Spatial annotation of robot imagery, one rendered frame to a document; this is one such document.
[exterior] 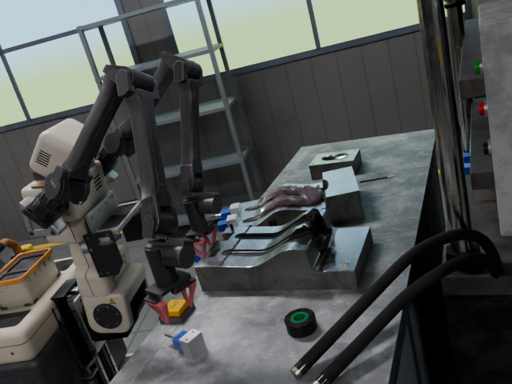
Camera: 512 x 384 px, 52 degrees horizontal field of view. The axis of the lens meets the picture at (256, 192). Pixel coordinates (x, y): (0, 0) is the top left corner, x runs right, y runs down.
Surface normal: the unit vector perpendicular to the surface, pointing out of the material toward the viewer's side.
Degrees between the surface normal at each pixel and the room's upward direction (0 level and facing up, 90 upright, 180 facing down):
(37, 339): 90
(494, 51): 90
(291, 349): 0
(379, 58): 90
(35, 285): 92
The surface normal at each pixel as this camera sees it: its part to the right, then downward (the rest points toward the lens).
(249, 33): -0.12, 0.38
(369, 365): -0.25, -0.91
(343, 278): -0.35, 0.41
